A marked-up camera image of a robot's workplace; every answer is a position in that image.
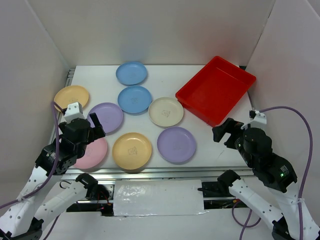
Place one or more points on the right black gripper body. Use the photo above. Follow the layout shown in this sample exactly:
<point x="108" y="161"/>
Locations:
<point x="234" y="139"/>

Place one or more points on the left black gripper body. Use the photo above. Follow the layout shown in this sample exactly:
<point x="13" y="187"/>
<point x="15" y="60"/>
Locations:
<point x="93" y="136"/>

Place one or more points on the purple plate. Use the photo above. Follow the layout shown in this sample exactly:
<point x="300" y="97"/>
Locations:
<point x="109" y="115"/>
<point x="176" y="145"/>

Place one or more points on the pink plate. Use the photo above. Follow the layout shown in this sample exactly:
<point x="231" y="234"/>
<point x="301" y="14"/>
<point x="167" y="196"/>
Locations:
<point x="94" y="154"/>

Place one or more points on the orange plate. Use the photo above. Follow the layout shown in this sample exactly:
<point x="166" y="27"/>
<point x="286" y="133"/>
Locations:
<point x="132" y="151"/>
<point x="72" y="94"/>

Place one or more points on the blue plate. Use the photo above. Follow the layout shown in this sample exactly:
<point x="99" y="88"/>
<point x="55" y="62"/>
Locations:
<point x="131" y="73"/>
<point x="134" y="99"/>

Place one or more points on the cream white plate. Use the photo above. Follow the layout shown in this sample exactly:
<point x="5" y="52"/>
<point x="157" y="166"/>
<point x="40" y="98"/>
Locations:
<point x="165" y="112"/>

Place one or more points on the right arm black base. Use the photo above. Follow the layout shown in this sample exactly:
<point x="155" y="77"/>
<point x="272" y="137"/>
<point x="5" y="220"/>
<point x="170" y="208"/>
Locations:
<point x="214" y="189"/>

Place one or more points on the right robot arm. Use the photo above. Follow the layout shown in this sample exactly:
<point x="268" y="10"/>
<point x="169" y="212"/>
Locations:
<point x="291" y="220"/>

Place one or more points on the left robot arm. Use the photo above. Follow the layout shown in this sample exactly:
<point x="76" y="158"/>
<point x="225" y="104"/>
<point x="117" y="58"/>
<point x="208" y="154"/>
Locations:
<point x="29" y="214"/>

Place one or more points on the red plastic bin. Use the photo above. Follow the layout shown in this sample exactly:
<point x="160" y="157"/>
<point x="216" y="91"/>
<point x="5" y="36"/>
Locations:
<point x="213" y="92"/>

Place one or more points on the white taped cover panel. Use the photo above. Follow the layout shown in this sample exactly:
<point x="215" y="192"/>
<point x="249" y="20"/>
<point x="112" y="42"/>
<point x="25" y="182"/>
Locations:
<point x="157" y="198"/>

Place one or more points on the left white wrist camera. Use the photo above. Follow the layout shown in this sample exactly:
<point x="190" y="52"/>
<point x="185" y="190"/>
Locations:
<point x="73" y="111"/>

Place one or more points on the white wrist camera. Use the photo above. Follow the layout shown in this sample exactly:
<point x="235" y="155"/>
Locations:
<point x="257" y="120"/>
<point x="73" y="111"/>

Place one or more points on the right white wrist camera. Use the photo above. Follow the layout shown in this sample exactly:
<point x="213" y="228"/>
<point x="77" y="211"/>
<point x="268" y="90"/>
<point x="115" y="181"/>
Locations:
<point x="257" y="120"/>

